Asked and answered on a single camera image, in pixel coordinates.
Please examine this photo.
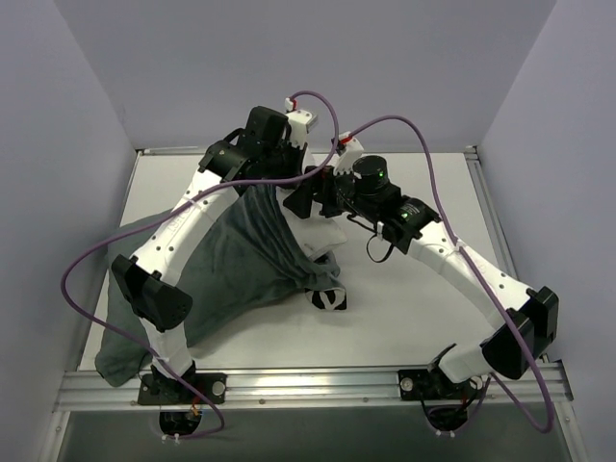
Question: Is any white pillow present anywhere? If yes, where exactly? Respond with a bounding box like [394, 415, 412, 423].
[285, 213, 347, 261]

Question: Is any zebra pillowcase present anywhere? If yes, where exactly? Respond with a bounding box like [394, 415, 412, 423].
[94, 185, 347, 387]

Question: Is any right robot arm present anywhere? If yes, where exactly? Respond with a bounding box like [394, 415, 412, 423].
[282, 155, 559, 398]

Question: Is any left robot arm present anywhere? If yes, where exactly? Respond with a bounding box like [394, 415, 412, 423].
[112, 106, 317, 403]

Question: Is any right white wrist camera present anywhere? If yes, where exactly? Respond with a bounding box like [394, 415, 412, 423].
[333, 132, 365, 176]

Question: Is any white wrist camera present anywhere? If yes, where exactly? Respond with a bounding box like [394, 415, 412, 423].
[333, 132, 365, 176]
[283, 97, 319, 148]

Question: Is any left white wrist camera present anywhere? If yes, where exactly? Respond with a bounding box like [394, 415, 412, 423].
[283, 97, 319, 148]

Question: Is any thin black cable loop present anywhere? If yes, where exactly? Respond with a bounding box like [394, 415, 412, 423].
[365, 220, 393, 264]

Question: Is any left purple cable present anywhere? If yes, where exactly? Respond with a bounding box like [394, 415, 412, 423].
[60, 90, 338, 357]

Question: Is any purple cable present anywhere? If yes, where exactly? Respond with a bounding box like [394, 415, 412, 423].
[60, 90, 338, 357]
[344, 115, 555, 434]

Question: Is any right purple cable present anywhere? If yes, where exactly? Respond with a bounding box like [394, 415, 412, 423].
[344, 115, 555, 434]

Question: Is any right aluminium rail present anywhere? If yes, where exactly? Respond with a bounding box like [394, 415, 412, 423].
[463, 144, 550, 362]

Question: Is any aluminium rail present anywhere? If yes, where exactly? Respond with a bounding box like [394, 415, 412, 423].
[463, 144, 550, 362]
[51, 360, 575, 413]

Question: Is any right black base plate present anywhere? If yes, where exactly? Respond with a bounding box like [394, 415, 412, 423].
[397, 369, 483, 402]

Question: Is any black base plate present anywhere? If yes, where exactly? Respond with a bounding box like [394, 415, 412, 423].
[137, 370, 227, 406]
[397, 369, 483, 402]

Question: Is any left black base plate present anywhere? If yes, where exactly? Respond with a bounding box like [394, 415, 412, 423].
[137, 370, 227, 406]

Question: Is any front aluminium rail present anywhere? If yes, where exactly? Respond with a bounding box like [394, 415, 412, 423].
[51, 360, 575, 413]

